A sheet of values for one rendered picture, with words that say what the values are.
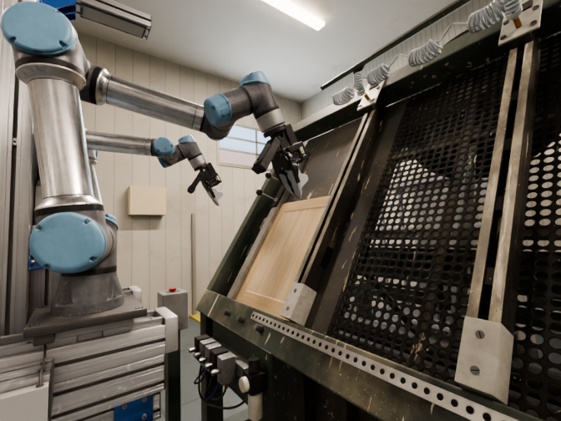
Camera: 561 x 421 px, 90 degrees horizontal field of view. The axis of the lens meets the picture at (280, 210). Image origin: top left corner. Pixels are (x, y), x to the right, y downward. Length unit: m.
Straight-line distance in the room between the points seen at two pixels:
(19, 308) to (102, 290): 0.25
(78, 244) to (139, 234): 3.72
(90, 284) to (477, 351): 0.82
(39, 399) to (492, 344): 0.81
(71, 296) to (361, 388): 0.70
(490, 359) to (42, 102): 0.97
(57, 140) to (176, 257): 3.87
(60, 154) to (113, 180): 3.70
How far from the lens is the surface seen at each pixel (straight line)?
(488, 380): 0.68
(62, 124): 0.73
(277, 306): 1.16
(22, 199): 1.00
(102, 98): 0.91
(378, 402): 0.78
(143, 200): 4.25
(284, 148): 0.82
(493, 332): 0.69
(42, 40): 0.77
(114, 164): 4.44
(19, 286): 1.00
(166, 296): 1.51
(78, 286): 0.81
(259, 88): 0.81
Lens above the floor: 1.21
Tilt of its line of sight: 4 degrees up
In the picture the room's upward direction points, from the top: 2 degrees counter-clockwise
